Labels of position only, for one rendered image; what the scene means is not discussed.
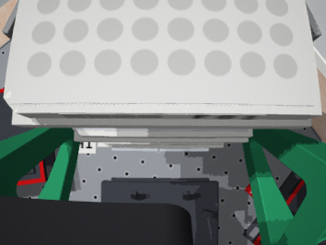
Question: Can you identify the red-framed dark grey rectangular nest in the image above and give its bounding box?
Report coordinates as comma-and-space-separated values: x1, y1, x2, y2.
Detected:
0, 88, 55, 186

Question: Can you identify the grey perforated base plate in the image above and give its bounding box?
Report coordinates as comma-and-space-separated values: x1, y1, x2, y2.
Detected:
69, 142, 292, 245

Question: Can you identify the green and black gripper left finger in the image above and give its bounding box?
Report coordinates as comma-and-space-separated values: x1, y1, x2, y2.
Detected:
0, 128, 80, 201

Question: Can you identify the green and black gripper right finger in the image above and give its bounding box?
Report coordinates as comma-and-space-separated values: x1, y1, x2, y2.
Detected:
242, 129, 326, 245

